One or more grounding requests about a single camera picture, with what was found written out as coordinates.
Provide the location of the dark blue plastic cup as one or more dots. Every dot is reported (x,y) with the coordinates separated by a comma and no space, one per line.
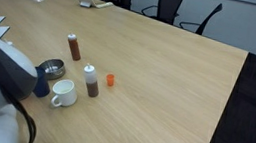
(41,87)

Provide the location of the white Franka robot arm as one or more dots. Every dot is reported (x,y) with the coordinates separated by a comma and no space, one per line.
(1,63)

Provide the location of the half-full brown squeeze bottle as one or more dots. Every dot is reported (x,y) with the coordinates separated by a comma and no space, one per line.
(91,81)

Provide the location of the red-brown sauce squeeze bottle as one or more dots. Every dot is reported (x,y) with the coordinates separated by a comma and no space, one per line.
(74,48)

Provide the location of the tiny orange cup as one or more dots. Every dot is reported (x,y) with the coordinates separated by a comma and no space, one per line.
(110,80)

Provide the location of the white ceramic mug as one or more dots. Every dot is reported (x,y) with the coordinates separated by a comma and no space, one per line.
(65,93)

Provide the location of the small metal pot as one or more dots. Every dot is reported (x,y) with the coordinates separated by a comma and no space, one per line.
(52,68)

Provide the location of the black mesh office chair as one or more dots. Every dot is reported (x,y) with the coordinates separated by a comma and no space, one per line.
(168,3)
(206,20)

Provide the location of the white tablet stand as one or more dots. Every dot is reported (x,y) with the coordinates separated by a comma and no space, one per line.
(85,0)

